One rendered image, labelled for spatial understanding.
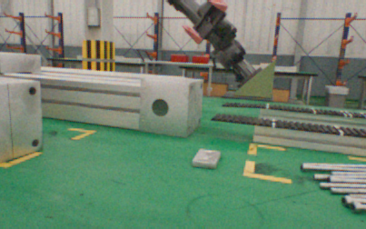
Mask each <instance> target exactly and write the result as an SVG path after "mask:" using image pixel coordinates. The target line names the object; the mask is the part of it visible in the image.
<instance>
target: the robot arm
mask: <svg viewBox="0 0 366 229"><path fill-rule="evenodd" d="M165 2H167V4H169V5H172V6H173V7H174V9H175V10H176V11H177V12H178V11H179V12H181V13H182V14H184V15H185V16H186V17H187V18H188V19H189V20H190V21H191V22H192V23H193V25H194V26H193V30H192V28H191V27H190V26H189V25H183V28H184V31H185V32H186V33H187V34H188V35H189V36H190V37H191V38H192V39H193V40H194V42H195V43H196V44H198V45H199V44H201V43H202V41H203V40H208V41H209V42H210V43H211V45H212V46H213V48H214V50H213V55H214V56H215V57H216V58H217V60H218V62H219V63H220V64H221V65H222V66H223V68H225V69H226V70H228V68H231V67H232V72H233V73H234V74H235V78H236V79H237V81H239V84H238V85H237V88H238V89H240V88H241V87H242V86H243V85H244V84H246V83H247V82H248V81H250V80H251V79H252V78H253V77H254V76H255V75H257V74H259V73H260V72H261V70H263V69H262V68H261V67H259V68H258V69H257V70H256V69H255V68H254V67H253V66H252V65H249V64H248V63H247V62H246V61H245V59H244V58H243V56H244V55H246V51H245V50H244V48H243V47H242V45H241V44H240V43H239V42H238V41H237V40H234V38H235V37H237V35H236V32H237V28H236V27H235V26H234V25H233V24H232V23H230V21H228V20H227V19H224V18H225V17H226V16H227V14H226V12H225V11H226V9H227V8H228V5H227V4H226V3H225V2H224V1H223V0H207V2H204V3H203V4H202V5H199V4H198V3H197V2H196V1H195V0H165ZM194 30H195V31H196V32H197V33H198V34H197V33H196V32H195V31H194ZM243 59H244V60H243Z"/></svg>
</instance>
